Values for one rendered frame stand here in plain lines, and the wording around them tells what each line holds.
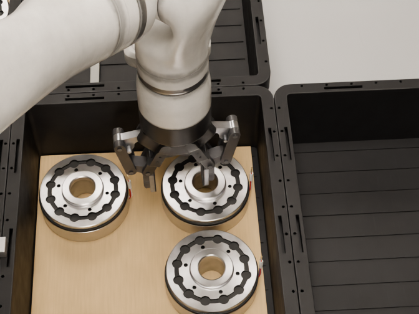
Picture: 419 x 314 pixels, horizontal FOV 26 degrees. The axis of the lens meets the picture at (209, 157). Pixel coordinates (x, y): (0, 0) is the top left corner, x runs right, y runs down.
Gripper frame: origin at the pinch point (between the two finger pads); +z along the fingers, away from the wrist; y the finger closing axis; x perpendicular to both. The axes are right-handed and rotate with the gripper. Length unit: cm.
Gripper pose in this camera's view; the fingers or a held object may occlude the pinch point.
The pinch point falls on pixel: (178, 175)
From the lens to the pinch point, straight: 104.2
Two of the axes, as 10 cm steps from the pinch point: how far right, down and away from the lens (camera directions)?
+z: 0.0, 5.6, 8.3
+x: -1.4, -8.2, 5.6
